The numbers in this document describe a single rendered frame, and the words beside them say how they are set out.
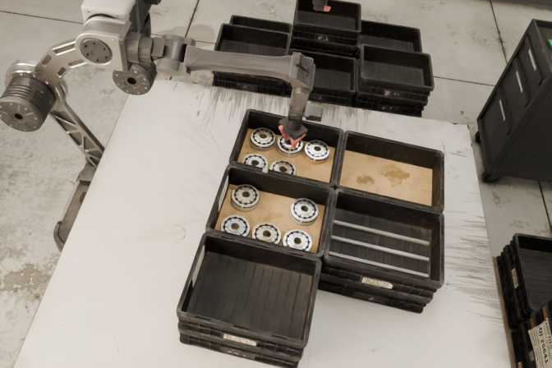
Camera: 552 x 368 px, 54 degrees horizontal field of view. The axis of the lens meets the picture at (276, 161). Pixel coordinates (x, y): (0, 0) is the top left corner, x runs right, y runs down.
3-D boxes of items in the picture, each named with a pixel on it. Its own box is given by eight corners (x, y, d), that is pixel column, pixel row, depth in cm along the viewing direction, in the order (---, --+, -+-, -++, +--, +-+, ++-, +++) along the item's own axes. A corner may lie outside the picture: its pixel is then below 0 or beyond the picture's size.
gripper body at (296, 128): (290, 117, 212) (292, 103, 206) (307, 133, 207) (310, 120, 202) (278, 124, 209) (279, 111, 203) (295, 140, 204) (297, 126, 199)
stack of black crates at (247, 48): (210, 115, 319) (211, 55, 285) (219, 81, 339) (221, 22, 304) (277, 125, 320) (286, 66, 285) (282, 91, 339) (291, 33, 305)
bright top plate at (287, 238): (279, 250, 183) (279, 249, 182) (287, 227, 189) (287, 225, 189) (308, 259, 182) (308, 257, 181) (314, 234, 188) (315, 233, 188)
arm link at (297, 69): (314, 48, 145) (309, 83, 144) (316, 63, 158) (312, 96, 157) (157, 32, 151) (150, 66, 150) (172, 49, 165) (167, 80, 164)
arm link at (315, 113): (294, 91, 192) (291, 115, 191) (326, 96, 192) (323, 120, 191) (292, 99, 204) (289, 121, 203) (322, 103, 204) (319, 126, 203)
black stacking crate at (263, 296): (176, 329, 166) (174, 315, 158) (204, 249, 185) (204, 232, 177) (301, 361, 164) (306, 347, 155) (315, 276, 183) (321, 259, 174)
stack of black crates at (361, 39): (346, 89, 346) (356, 48, 320) (347, 60, 365) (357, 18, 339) (407, 99, 346) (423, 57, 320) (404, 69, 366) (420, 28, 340)
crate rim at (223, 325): (174, 317, 159) (173, 314, 157) (204, 234, 178) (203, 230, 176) (305, 350, 157) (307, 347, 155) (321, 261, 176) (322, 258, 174)
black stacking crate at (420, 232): (317, 275, 183) (323, 259, 175) (329, 206, 202) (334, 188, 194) (431, 302, 181) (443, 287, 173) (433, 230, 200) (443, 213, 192)
